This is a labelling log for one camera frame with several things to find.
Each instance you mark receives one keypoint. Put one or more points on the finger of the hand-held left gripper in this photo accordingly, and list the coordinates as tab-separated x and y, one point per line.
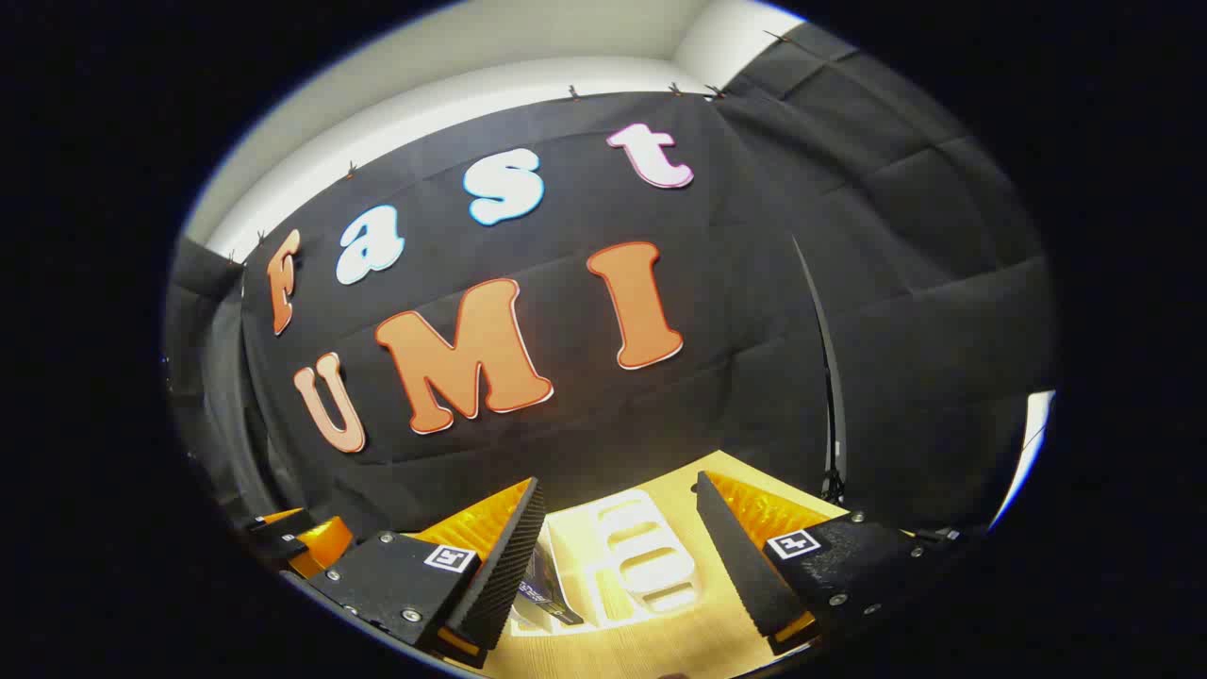
321	545
283	533

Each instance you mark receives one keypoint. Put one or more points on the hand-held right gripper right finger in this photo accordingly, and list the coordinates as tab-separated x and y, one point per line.
745	566

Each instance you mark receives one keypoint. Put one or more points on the black stand pole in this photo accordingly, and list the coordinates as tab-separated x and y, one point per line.
834	415

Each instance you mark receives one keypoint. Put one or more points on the blue cover book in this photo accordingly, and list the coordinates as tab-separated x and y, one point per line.
542	589

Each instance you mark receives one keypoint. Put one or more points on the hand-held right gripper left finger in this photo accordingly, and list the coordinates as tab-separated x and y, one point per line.
500	575

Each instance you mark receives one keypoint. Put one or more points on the white plastic bookshelf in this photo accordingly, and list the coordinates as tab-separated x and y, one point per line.
651	566

